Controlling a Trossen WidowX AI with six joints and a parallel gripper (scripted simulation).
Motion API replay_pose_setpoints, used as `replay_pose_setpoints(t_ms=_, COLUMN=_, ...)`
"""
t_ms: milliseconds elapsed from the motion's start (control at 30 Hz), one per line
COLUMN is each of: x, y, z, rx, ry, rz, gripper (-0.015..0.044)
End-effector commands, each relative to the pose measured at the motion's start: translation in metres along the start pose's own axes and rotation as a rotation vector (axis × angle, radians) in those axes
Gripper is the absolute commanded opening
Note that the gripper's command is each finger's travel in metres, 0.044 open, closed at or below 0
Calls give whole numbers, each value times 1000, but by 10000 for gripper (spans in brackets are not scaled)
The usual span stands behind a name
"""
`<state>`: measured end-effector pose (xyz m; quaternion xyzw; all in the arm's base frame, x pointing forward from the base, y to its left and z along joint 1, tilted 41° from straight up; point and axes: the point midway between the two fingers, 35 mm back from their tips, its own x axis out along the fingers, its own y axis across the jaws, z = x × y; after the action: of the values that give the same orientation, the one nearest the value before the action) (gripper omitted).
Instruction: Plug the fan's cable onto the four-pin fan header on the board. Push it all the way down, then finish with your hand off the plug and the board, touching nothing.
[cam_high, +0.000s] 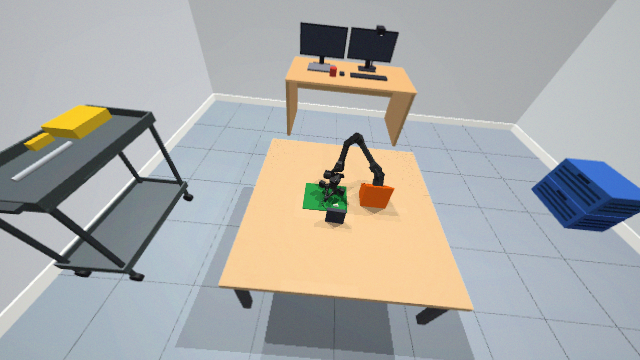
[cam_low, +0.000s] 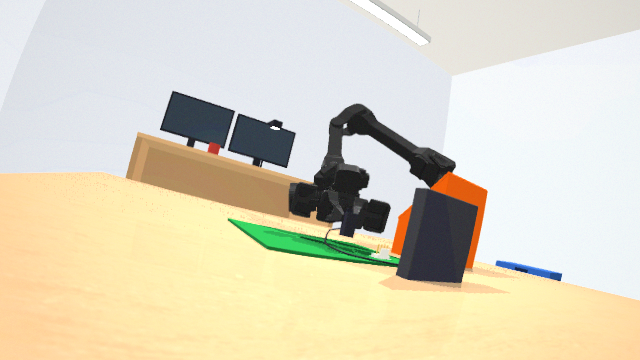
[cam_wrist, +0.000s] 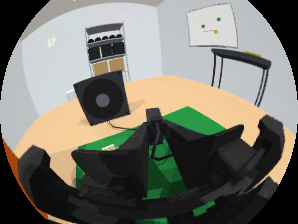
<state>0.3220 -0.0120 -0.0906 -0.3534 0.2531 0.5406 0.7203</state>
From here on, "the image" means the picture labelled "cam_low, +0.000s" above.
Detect green circuit board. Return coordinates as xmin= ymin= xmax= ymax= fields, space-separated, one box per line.
xmin=227 ymin=217 xmax=400 ymax=268

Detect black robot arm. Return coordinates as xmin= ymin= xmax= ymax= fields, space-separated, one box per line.
xmin=313 ymin=103 xmax=456 ymax=199

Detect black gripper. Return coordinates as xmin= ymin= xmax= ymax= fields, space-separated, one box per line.
xmin=290 ymin=182 xmax=391 ymax=234

